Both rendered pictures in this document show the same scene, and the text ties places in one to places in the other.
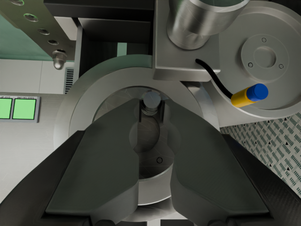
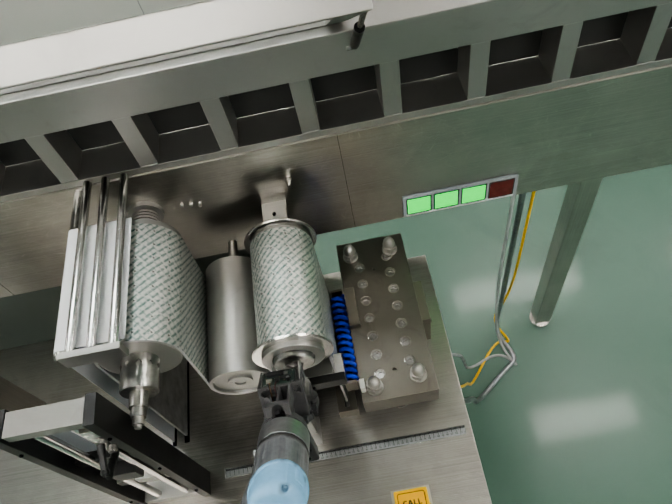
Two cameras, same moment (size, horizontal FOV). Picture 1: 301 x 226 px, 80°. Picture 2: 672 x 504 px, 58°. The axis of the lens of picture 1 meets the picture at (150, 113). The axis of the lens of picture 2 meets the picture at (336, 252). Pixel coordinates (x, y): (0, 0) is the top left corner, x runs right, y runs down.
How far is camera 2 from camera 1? 1.05 m
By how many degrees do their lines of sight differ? 49
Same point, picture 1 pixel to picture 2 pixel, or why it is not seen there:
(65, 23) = (339, 367)
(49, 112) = (390, 206)
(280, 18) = (235, 390)
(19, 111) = (423, 202)
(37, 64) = not seen: outside the picture
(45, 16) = (384, 310)
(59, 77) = not seen: outside the picture
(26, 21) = (403, 299)
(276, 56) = (235, 383)
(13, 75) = not seen: outside the picture
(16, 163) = (420, 160)
